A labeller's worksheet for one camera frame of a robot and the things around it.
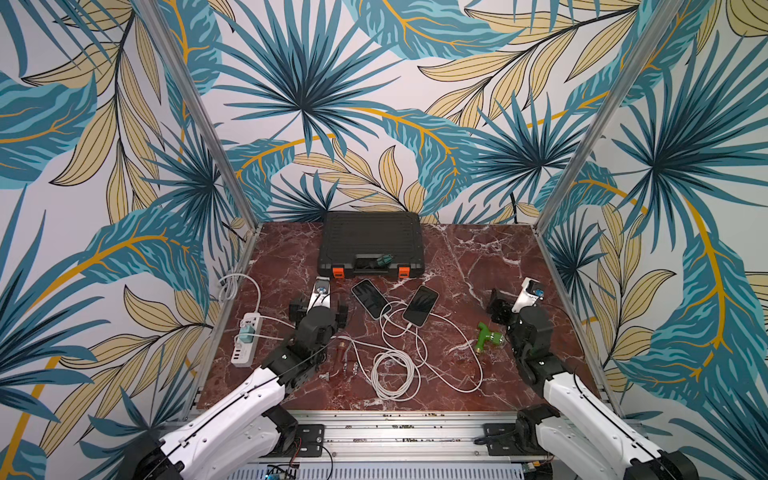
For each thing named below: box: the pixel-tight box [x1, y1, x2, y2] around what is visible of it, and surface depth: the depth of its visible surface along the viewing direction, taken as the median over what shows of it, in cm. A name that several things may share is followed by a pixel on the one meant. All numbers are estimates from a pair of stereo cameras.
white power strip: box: [231, 312, 262, 368], surface depth 87 cm
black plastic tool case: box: [318, 212, 425, 279], surface depth 105 cm
